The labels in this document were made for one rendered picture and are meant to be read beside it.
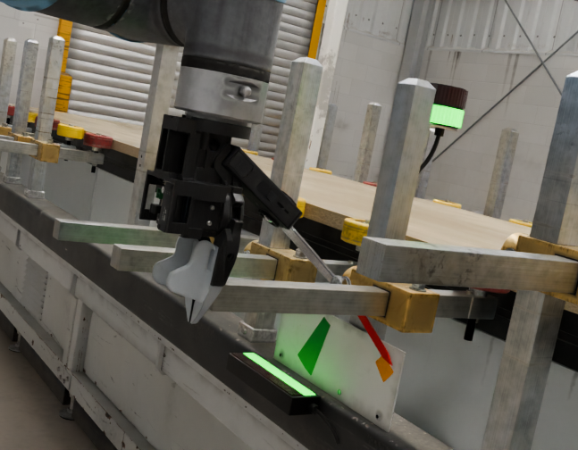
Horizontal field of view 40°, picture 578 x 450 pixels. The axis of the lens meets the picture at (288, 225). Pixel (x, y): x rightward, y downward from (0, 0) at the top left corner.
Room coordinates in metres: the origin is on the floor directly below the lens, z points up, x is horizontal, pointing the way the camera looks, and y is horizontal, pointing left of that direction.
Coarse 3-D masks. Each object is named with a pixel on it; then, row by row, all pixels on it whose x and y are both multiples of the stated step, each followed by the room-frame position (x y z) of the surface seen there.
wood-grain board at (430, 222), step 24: (72, 120) 3.07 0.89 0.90; (96, 120) 3.51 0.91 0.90; (120, 144) 2.26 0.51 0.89; (264, 168) 2.31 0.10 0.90; (312, 192) 1.75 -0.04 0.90; (336, 192) 1.89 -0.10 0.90; (360, 192) 2.05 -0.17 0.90; (312, 216) 1.46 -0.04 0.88; (336, 216) 1.40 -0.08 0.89; (360, 216) 1.41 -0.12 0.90; (432, 216) 1.72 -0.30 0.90; (456, 216) 1.84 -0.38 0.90; (480, 216) 1.99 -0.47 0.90; (408, 240) 1.25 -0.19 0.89; (432, 240) 1.25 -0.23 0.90; (456, 240) 1.31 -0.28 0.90; (480, 240) 1.39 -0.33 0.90; (504, 240) 1.47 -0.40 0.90; (576, 312) 0.98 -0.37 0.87
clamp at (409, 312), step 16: (352, 272) 1.02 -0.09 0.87; (384, 288) 0.96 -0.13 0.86; (400, 288) 0.94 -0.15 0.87; (400, 304) 0.93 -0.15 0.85; (416, 304) 0.93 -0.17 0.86; (432, 304) 0.95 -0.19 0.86; (384, 320) 0.95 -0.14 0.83; (400, 320) 0.93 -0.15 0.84; (416, 320) 0.93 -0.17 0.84; (432, 320) 0.95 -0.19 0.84
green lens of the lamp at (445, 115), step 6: (432, 108) 1.01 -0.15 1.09; (438, 108) 1.01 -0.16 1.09; (444, 108) 1.01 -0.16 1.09; (450, 108) 1.01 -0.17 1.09; (432, 114) 1.01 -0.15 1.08; (438, 114) 1.01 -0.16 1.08; (444, 114) 1.01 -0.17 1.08; (450, 114) 1.01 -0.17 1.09; (456, 114) 1.01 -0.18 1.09; (462, 114) 1.02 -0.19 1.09; (432, 120) 1.01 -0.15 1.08; (438, 120) 1.01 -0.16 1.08; (444, 120) 1.01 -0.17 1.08; (450, 120) 1.01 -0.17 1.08; (456, 120) 1.01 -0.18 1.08; (462, 120) 1.03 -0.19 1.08; (456, 126) 1.02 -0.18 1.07
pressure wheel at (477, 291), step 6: (474, 288) 1.03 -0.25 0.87; (480, 288) 1.02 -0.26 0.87; (486, 288) 1.02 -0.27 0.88; (492, 288) 1.02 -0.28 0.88; (474, 294) 1.05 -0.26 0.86; (480, 294) 1.05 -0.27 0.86; (486, 294) 1.05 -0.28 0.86; (468, 324) 1.06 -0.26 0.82; (474, 324) 1.06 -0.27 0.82; (468, 330) 1.06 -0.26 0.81; (468, 336) 1.06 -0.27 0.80
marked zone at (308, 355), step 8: (320, 328) 1.05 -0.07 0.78; (328, 328) 1.04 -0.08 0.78; (312, 336) 1.06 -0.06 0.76; (320, 336) 1.05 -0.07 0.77; (312, 344) 1.06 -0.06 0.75; (320, 344) 1.05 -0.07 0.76; (304, 352) 1.07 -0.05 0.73; (312, 352) 1.06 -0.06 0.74; (304, 360) 1.07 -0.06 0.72; (312, 360) 1.05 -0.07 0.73; (312, 368) 1.05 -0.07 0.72
